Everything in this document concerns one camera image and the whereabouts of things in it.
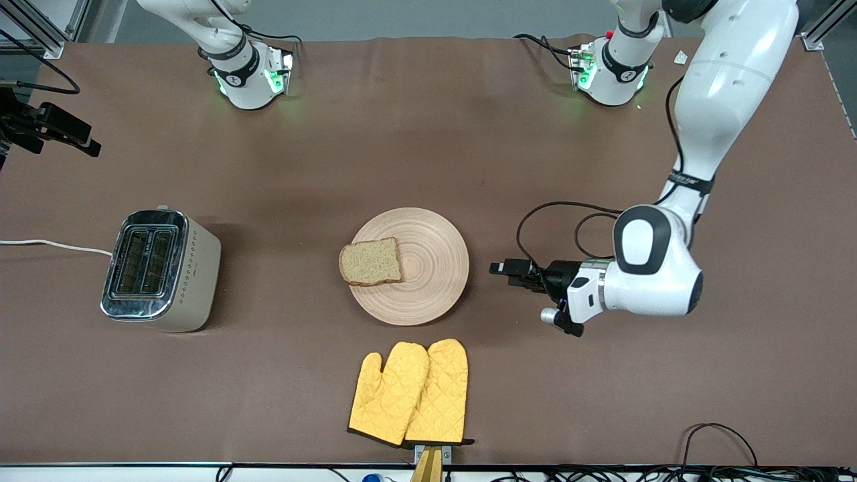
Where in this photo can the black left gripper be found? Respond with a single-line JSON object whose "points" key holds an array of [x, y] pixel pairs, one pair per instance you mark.
{"points": [[557, 275]]}

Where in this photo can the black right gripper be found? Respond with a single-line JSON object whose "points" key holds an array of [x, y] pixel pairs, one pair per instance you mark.
{"points": [[27, 124]]}

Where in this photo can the round wooden plate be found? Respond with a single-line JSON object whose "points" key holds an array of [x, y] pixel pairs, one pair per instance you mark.
{"points": [[428, 288]]}

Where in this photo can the brown toast slice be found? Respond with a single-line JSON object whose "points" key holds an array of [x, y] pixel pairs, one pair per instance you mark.
{"points": [[371, 262]]}

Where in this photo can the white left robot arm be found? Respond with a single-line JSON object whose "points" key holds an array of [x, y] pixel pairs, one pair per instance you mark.
{"points": [[730, 87]]}

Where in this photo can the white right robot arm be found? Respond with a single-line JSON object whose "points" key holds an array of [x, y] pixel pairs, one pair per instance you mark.
{"points": [[244, 87]]}

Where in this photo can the brown table cover mat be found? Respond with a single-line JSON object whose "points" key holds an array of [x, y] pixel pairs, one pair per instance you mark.
{"points": [[469, 154]]}

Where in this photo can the yellow quilted oven mitt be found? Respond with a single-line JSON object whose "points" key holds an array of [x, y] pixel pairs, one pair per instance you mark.
{"points": [[388, 402], [445, 388]]}

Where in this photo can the chrome and cream toaster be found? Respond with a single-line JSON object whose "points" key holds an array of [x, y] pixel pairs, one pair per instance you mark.
{"points": [[194, 281]]}

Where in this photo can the wooden stick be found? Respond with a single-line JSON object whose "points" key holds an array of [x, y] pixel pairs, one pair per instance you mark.
{"points": [[428, 472]]}

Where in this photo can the white paper scrap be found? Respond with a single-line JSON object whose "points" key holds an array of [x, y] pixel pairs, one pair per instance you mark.
{"points": [[681, 57]]}

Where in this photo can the aluminium frame profile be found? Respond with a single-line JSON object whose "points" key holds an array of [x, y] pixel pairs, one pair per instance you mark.
{"points": [[47, 47], [813, 41]]}

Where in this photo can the grey metal bracket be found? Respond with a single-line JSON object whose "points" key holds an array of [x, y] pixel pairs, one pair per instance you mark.
{"points": [[447, 454]]}

